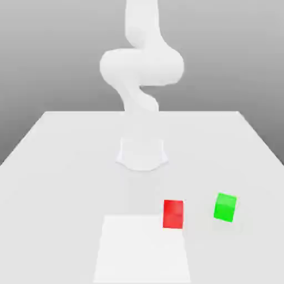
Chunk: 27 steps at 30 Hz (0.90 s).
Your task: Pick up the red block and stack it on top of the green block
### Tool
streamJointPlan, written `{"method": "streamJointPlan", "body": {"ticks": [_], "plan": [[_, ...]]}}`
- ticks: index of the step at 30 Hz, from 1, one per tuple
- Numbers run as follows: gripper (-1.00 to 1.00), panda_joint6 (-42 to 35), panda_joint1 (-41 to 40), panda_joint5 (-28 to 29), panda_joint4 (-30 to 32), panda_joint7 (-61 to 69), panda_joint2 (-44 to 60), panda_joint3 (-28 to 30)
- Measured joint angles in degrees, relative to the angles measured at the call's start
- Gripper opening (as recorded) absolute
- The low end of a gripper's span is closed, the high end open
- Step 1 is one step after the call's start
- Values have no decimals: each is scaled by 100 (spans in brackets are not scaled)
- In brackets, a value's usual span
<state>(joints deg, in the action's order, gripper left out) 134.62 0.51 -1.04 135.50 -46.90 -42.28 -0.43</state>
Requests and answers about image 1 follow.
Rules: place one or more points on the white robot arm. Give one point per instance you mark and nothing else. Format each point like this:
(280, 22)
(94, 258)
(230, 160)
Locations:
(142, 66)

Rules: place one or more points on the small red cube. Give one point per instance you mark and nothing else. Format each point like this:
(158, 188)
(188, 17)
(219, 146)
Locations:
(173, 214)

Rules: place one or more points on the small green cube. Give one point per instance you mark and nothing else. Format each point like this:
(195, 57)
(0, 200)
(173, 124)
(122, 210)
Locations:
(225, 207)

